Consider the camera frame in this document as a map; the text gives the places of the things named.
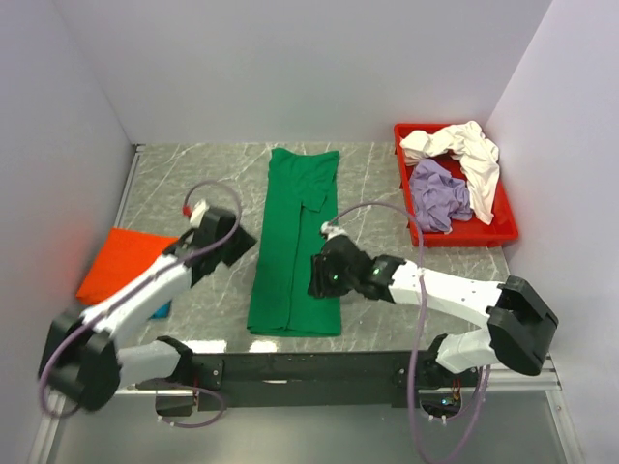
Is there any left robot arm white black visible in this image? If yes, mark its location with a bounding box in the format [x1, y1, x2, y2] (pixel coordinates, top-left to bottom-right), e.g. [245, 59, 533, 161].
[39, 208, 257, 412]

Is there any white t shirt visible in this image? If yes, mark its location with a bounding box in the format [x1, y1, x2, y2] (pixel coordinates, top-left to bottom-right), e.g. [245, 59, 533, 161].
[399, 121, 500, 225]

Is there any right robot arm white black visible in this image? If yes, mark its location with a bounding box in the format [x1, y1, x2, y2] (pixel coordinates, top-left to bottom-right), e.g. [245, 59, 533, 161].
[308, 235, 558, 390]

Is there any red plastic bin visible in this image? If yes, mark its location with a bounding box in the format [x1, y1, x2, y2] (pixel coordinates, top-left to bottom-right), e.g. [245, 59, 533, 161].
[394, 123, 518, 247]

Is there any folded teal t shirt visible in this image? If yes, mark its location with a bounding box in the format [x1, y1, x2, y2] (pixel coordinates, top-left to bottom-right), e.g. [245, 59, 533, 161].
[149, 301, 172, 320]

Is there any folded orange t shirt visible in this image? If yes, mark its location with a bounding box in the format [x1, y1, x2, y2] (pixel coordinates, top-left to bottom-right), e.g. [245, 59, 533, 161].
[75, 228, 176, 305]

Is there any green t shirt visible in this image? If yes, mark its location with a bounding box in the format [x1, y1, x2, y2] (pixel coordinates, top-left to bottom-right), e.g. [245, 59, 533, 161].
[247, 148, 341, 337]

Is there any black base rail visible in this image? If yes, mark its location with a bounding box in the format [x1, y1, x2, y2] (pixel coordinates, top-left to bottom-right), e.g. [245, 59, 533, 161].
[115, 350, 562, 417]

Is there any lilac t shirt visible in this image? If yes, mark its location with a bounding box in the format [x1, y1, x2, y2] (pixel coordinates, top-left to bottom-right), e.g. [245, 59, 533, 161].
[409, 159, 473, 234]

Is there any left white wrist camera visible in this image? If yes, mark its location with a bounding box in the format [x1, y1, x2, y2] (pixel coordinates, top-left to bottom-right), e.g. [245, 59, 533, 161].
[182, 200, 209, 228]

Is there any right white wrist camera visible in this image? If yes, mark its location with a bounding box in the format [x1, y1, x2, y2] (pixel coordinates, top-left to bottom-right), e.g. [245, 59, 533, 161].
[320, 221, 347, 241]

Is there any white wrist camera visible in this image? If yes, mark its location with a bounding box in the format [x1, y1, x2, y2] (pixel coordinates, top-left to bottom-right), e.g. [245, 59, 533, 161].
[182, 200, 209, 228]
[320, 221, 347, 241]

